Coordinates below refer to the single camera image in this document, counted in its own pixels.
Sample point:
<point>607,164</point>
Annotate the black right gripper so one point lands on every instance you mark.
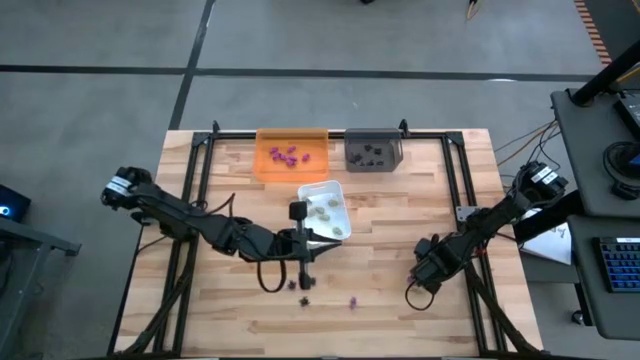
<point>440,260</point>

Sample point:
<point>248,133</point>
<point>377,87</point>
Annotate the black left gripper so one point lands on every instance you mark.
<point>300,247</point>

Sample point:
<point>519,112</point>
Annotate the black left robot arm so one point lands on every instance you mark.
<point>175,212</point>

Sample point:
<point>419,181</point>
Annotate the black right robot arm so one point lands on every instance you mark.
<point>500,215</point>

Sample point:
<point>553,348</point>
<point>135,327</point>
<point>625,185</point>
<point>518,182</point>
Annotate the white plastic bin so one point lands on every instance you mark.
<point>335,217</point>

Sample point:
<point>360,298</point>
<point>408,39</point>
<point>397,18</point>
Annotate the orange translucent plastic bin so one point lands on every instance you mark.
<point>310,172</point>

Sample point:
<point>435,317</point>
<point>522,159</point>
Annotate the black support bar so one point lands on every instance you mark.
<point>547,222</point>

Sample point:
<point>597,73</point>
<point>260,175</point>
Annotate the white paper sheet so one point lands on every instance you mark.
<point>555,247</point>

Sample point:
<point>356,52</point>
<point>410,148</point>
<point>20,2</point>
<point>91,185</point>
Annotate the grey translucent plastic bin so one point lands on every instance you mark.
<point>390,145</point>

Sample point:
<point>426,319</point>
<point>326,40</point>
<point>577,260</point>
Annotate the black caster wheel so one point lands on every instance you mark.
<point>579,318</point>

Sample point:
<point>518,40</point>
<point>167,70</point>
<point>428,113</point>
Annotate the dark grey desk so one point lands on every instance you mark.
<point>590,300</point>
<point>590,140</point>

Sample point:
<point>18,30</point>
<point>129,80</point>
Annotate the black backlit keyboard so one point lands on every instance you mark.
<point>620,265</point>

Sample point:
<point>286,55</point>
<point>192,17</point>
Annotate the black round monitor base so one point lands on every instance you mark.
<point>617,165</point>

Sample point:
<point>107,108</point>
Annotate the black laptop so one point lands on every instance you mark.
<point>632,112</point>

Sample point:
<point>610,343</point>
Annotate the tan wooden leg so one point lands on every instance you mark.
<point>472,9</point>

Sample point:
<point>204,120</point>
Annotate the grey metal cart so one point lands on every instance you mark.
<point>50,245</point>

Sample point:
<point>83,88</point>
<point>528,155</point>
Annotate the orange striped edge strip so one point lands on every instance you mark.
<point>592,32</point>

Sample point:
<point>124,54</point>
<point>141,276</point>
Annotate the black box with blue light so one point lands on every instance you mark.
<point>15,200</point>

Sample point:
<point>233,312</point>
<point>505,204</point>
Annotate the silver metal mounting bracket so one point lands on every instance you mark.
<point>465,212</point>

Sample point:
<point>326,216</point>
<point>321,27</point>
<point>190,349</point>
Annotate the black slanted post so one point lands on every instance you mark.
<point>600,80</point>

